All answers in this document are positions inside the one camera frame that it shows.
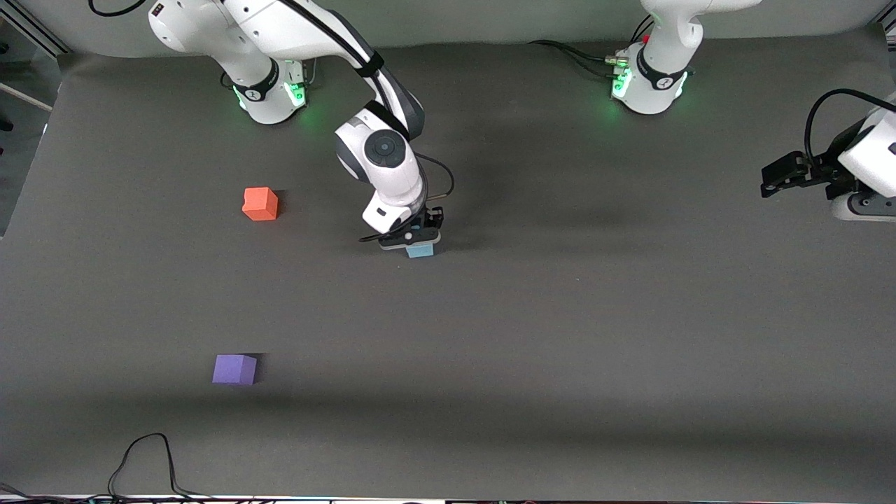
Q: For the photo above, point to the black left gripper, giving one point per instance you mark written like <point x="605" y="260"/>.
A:
<point x="831" y="173"/>

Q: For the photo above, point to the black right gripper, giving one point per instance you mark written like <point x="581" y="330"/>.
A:
<point x="428" y="218"/>

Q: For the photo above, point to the light blue foam block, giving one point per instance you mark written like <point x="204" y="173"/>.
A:
<point x="421" y="250"/>

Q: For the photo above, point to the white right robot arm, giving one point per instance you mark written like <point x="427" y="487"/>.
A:
<point x="280" y="28"/>

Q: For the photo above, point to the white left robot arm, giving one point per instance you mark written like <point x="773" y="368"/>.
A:
<point x="658" y="84"/>

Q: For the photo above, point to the orange foam block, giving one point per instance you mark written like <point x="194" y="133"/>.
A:
<point x="260" y="204"/>

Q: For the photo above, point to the purple foam block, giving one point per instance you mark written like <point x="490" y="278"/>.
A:
<point x="234" y="369"/>

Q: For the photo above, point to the thin white rod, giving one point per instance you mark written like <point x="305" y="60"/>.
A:
<point x="24" y="96"/>

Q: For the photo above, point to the aluminium frame profile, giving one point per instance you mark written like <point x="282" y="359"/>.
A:
<point x="31" y="28"/>

